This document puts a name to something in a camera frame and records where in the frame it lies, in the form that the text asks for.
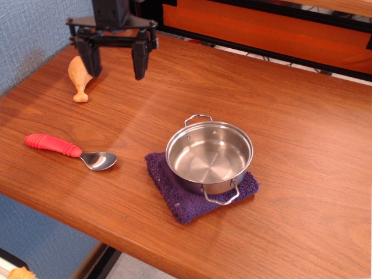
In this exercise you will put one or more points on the stainless steel pot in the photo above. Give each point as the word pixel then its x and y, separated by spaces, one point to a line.
pixel 211 158

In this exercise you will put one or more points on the purple towel cloth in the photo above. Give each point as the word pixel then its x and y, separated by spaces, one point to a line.
pixel 185 205

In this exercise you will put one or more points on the orange object bottom corner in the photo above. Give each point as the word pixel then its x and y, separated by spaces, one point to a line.
pixel 21 273

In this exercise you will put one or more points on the orange panel black frame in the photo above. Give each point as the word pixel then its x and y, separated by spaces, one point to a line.
pixel 292 31

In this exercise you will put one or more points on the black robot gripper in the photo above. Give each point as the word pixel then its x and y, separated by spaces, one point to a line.
pixel 113 25

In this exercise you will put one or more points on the red handled metal spoon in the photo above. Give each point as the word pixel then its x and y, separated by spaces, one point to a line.
pixel 95 161

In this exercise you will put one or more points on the toy chicken drumstick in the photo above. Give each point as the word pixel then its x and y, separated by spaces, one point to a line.
pixel 80 77

